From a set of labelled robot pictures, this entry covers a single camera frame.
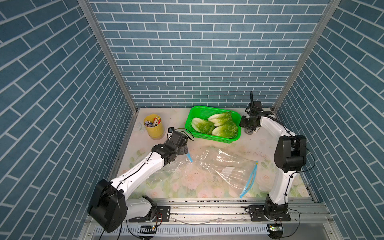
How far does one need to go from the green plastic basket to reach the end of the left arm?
340mm

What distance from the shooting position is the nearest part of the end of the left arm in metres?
0.57

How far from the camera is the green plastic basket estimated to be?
0.96m
